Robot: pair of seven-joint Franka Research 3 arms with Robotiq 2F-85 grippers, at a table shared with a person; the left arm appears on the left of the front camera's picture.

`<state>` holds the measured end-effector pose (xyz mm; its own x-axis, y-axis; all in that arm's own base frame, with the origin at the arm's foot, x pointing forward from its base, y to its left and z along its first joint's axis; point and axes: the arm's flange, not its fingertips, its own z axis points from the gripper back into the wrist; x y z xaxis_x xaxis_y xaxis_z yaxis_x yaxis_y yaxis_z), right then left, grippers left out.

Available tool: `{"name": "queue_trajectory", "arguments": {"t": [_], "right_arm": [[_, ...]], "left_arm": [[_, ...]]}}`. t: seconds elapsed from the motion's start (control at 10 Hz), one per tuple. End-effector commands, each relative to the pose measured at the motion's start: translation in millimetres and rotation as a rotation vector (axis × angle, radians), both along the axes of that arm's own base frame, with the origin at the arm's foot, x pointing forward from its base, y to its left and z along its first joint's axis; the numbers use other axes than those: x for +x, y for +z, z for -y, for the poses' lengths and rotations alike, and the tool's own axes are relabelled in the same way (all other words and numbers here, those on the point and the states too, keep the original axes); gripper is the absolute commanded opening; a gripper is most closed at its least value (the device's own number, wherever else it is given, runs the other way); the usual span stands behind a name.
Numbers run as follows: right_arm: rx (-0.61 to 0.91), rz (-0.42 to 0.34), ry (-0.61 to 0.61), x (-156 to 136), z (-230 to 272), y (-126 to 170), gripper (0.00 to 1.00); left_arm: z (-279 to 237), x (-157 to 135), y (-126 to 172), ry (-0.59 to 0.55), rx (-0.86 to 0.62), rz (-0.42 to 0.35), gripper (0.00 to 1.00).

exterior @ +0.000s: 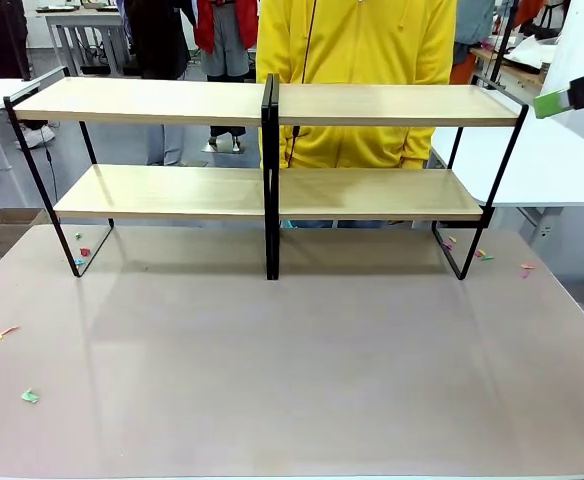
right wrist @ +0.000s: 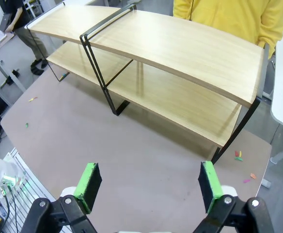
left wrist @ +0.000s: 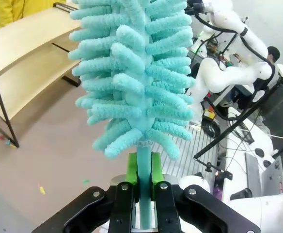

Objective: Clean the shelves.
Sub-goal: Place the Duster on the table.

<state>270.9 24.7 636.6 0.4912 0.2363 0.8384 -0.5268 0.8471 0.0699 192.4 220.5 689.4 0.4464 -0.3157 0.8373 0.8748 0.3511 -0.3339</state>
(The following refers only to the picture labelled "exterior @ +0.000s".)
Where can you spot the large white table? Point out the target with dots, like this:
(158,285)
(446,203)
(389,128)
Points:
(547,165)

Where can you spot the person in blue-grey clothes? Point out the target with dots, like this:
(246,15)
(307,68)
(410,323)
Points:
(472,20)

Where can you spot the person in dark clothes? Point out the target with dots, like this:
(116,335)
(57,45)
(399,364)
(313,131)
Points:
(157,40)

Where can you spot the background table with papers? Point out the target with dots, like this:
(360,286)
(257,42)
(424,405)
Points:
(522,52)

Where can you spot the wooden shelf unit black frame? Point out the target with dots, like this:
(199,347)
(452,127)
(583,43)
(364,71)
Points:
(397,102)
(172,102)

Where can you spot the person in yellow hoodie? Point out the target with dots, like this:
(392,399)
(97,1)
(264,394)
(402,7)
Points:
(362,50)

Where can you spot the black pole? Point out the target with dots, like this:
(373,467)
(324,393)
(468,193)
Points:
(503,45)

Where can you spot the person in red jacket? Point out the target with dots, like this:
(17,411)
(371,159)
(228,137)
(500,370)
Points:
(203,25)

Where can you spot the white sneaker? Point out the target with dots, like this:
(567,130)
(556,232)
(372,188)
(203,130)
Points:
(39,137)

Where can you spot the cardboard box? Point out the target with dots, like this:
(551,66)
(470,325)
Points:
(7,235)

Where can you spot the orange cloth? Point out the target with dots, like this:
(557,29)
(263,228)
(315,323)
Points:
(529,10)

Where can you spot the orange paper scrap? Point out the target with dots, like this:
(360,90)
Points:
(10,330)

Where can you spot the person's left forearm yellow sleeve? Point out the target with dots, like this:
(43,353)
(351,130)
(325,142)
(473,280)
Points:
(417,150)

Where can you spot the grey background desk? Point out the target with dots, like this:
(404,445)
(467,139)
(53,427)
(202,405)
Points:
(72,15)

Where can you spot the person in black top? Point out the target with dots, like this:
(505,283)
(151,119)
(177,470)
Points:
(4,40)

